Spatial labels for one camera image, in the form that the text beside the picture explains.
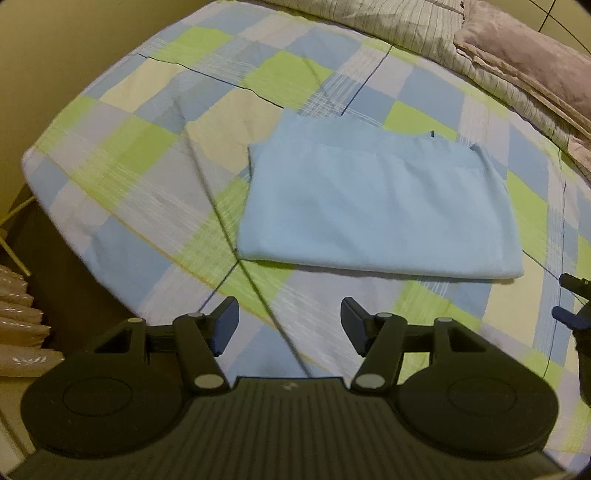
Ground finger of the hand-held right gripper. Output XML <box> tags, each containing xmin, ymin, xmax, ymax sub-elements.
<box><xmin>558</xmin><ymin>272</ymin><xmax>591</xmax><ymax>301</ymax></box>
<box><xmin>551</xmin><ymin>305</ymin><xmax>591</xmax><ymax>330</ymax></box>

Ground cream panelled wardrobe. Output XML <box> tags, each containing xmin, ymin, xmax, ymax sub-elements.
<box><xmin>526</xmin><ymin>0</ymin><xmax>591</xmax><ymax>51</ymax></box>

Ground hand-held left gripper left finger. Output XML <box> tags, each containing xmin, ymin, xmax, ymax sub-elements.
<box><xmin>92</xmin><ymin>296</ymin><xmax>241</xmax><ymax>397</ymax></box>

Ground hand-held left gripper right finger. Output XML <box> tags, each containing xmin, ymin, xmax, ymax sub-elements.
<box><xmin>340</xmin><ymin>297</ymin><xmax>492</xmax><ymax>395</ymax></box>

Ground mauve velvet pillow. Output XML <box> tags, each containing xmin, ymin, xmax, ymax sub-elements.
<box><xmin>453</xmin><ymin>0</ymin><xmax>591</xmax><ymax>162</ymax></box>

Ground light blue sweatshirt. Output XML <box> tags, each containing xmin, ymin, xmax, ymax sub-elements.
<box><xmin>235</xmin><ymin>108</ymin><xmax>525</xmax><ymax>280</ymax></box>

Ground wooden frame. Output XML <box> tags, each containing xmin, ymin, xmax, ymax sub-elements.
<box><xmin>0</xmin><ymin>194</ymin><xmax>35</xmax><ymax>278</ymax></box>

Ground checked bed sheet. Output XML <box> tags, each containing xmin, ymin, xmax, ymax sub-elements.
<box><xmin>21</xmin><ymin>0</ymin><xmax>591</xmax><ymax>455</ymax></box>

